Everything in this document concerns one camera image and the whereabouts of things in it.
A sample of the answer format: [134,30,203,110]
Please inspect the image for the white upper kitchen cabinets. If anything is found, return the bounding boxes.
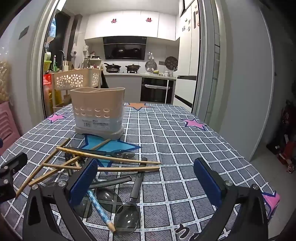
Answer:
[84,10,181,41]

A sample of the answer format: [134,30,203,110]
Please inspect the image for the beige perforated utensil holder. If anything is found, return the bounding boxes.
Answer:
[70,87,125,141]

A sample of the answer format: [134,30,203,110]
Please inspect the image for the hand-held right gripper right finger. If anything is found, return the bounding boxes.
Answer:
[194,158,269,241]

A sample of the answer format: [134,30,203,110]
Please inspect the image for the bag of beige balls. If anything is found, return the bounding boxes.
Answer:
[0,60,11,102]

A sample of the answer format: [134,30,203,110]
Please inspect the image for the dark red object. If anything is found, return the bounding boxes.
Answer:
[266,99,296,175]

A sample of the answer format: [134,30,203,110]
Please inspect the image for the black cloth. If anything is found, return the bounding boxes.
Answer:
[100,70,109,89]

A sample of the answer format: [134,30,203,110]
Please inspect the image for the pink plastic stool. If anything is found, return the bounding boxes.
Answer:
[0,101,21,149]

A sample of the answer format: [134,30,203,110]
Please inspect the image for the black range hood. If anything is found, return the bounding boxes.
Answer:
[103,36,148,61]

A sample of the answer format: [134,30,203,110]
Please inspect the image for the blue patterned chopstick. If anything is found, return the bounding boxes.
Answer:
[87,190,116,232]

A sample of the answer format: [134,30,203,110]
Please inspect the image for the white perforated basket trolley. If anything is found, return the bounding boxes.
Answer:
[51,68,102,110]

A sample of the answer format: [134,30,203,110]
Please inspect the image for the grey checked star tablecloth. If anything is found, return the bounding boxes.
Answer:
[0,102,282,241]

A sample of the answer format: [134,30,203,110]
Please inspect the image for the white fridge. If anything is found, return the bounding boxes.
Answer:
[173,0,201,109]

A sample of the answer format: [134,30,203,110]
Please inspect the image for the black built-in oven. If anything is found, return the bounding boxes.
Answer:
[140,77,174,104]

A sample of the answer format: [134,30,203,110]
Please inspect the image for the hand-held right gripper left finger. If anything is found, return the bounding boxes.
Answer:
[23,159,100,241]

